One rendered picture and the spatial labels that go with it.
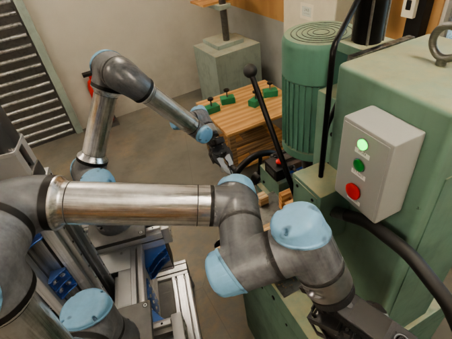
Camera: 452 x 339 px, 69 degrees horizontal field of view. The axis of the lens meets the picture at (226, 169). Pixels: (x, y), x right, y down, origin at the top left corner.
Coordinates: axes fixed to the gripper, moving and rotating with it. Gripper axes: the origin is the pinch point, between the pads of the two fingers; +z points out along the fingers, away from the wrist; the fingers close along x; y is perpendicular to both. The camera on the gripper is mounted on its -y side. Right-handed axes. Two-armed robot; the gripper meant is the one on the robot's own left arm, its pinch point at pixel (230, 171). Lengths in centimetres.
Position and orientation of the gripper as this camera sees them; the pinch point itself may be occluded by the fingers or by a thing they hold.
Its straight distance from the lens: 140.9
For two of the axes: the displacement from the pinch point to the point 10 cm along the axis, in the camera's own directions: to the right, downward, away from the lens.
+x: -8.9, 3.6, -2.7
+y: -1.2, 3.9, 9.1
